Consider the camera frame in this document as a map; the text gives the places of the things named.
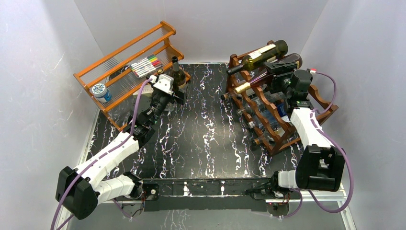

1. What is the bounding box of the lower clear bottle in rack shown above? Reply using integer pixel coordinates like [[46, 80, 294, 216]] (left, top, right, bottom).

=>
[[248, 118, 285, 147]]

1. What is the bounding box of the green wine bottle white label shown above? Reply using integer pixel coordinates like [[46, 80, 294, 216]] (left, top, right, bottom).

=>
[[226, 40, 288, 75]]

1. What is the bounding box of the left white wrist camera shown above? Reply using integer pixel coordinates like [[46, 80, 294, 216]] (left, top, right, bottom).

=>
[[149, 74, 174, 95]]

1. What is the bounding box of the brown wooden wine rack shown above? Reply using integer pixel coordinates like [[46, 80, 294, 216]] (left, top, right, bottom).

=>
[[221, 41, 335, 155]]

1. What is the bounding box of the blue label clear bottle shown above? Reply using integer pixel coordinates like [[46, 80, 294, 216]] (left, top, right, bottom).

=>
[[237, 98, 290, 125]]

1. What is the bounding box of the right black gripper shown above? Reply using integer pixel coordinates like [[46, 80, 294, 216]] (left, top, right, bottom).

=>
[[264, 61, 298, 98]]

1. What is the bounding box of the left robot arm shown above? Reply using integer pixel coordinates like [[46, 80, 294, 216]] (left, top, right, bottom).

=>
[[56, 87, 187, 219]]

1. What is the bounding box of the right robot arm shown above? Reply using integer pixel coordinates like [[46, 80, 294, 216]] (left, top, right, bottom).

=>
[[267, 62, 345, 198]]

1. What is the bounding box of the orange wooden shelf rack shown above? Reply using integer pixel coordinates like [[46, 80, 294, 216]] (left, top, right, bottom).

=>
[[74, 21, 184, 131]]

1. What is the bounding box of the pack of coloured markers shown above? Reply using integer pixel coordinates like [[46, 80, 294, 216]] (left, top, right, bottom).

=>
[[130, 54, 162, 78]]

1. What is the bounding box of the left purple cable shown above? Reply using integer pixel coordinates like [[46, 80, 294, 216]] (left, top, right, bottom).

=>
[[50, 79, 152, 230]]

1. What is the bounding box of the small cream box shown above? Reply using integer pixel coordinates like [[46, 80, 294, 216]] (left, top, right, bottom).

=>
[[141, 86, 154, 96]]

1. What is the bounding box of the clear liquor bottle dark label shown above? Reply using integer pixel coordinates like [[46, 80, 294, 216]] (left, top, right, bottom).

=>
[[154, 68, 174, 112]]

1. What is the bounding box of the dark wine bottle silver cap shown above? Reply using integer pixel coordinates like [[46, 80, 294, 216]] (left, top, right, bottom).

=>
[[169, 56, 186, 92]]

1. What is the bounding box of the red wine bottle gold cap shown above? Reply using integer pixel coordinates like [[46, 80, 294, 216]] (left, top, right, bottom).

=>
[[232, 53, 303, 94]]

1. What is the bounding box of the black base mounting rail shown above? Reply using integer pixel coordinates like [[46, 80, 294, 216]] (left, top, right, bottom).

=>
[[114, 177, 302, 213]]

